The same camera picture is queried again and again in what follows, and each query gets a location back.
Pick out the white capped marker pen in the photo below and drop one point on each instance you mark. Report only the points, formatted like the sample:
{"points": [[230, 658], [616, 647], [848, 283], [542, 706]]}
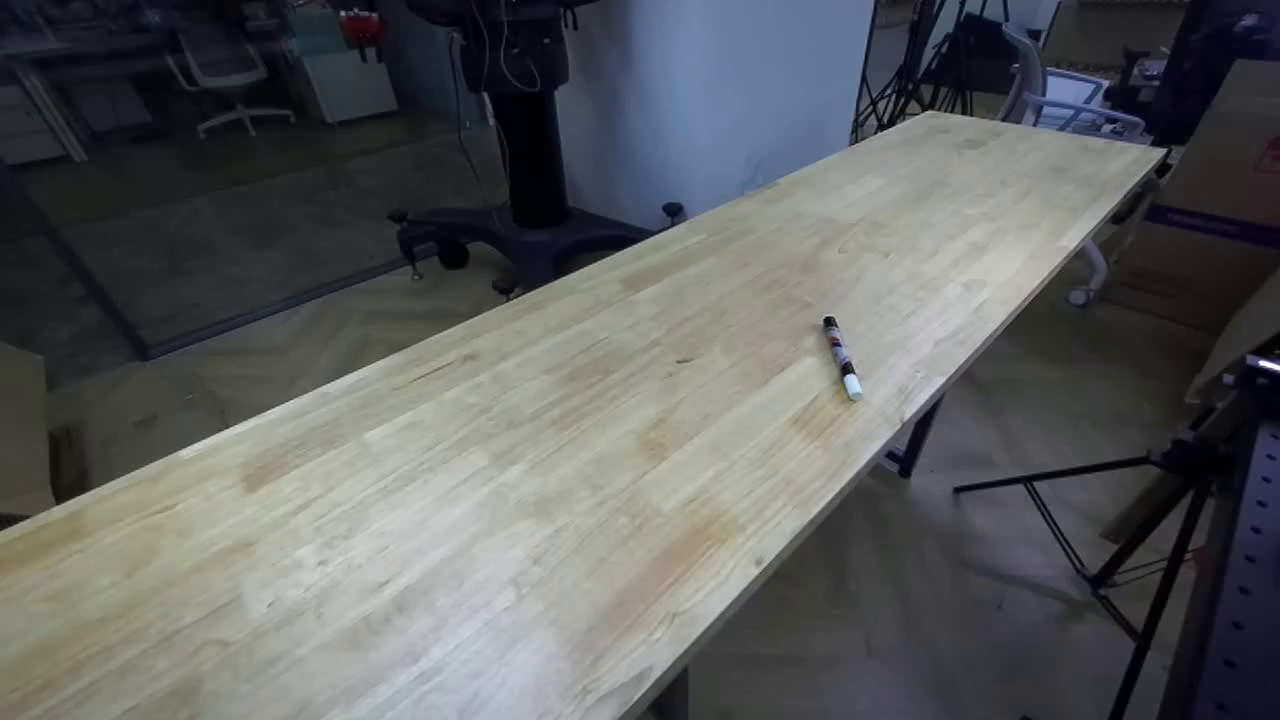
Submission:
{"points": [[848, 379]]}

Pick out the white pillar cabinet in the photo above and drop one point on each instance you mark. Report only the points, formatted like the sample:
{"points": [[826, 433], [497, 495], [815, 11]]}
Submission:
{"points": [[697, 101]]}

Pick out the black table leg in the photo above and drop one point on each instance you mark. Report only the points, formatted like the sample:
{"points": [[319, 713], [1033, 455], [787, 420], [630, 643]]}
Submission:
{"points": [[911, 455]]}

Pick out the black tripod background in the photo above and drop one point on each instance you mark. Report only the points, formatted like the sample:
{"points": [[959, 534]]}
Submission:
{"points": [[952, 54]]}

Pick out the white chair by table end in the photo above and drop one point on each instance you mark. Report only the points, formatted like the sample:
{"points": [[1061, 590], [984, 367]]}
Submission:
{"points": [[1061, 98]]}

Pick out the white office chair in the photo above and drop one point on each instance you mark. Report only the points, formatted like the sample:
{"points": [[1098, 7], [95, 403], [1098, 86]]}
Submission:
{"points": [[217, 60]]}

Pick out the cardboard boxes stack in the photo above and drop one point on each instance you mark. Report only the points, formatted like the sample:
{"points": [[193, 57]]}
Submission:
{"points": [[1212, 231]]}

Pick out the perforated metal panel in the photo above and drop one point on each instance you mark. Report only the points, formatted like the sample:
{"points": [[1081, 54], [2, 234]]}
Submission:
{"points": [[1241, 652]]}

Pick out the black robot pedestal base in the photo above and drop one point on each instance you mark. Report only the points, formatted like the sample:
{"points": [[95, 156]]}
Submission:
{"points": [[512, 54]]}

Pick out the black camera tripod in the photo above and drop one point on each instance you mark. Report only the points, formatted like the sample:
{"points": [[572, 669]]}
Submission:
{"points": [[1184, 474]]}

